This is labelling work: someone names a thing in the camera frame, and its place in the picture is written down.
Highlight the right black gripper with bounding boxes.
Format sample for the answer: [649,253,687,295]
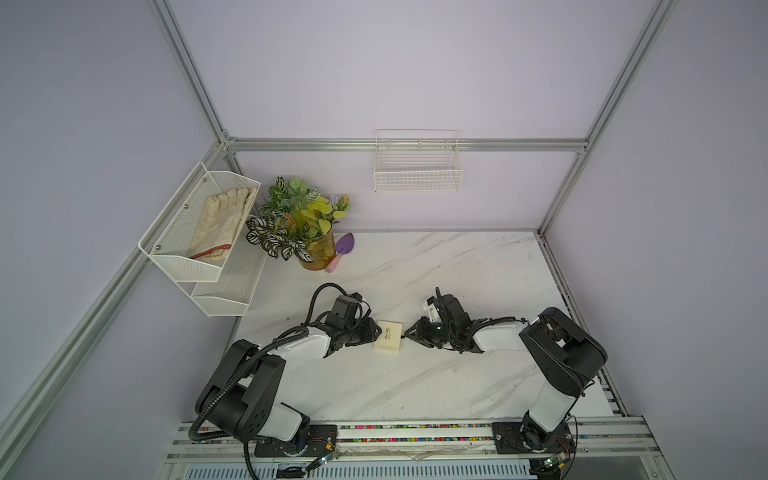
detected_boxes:
[404,316,456,347]

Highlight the cream drawer jewelry box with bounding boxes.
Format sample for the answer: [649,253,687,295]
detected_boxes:
[374,320,403,352]

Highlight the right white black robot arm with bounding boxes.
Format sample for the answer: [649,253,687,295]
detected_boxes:
[402,289,608,451]

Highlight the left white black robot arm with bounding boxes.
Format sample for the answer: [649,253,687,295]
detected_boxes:
[188,292,382,455]

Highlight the amber glass plant pot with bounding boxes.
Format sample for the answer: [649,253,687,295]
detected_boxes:
[299,232,336,271]

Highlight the purple pink garden trowel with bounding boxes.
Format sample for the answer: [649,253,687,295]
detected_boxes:
[325,233,355,273]

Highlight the artificial green leafy plant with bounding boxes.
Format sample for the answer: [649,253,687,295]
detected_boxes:
[246,177,351,261]

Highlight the lower white mesh shelf basket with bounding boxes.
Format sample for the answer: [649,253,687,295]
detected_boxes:
[191,238,267,317]

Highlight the white mesh shelf basket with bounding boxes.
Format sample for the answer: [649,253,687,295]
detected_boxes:
[138,164,260,283]
[191,238,267,317]

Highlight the cream work gloves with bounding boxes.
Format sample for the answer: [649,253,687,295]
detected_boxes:
[187,188,257,263]

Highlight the upper white mesh shelf basket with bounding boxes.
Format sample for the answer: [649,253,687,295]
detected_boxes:
[138,164,260,283]

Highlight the left black corrugated cable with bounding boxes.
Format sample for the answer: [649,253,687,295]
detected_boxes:
[187,281,361,480]

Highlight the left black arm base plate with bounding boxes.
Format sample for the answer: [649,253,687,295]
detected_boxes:
[249,424,338,458]

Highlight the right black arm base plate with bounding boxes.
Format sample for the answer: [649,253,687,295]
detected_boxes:
[491,421,575,455]

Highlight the white wire wall basket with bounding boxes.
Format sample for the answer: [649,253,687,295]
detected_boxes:
[373,129,463,194]

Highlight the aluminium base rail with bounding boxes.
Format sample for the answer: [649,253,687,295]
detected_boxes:
[164,416,661,464]

